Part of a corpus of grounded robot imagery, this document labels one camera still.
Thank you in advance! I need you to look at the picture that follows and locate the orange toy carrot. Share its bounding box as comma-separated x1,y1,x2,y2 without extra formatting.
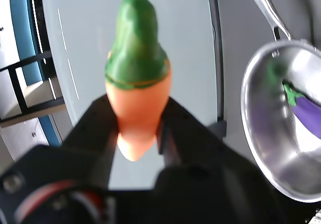
104,0,172,162

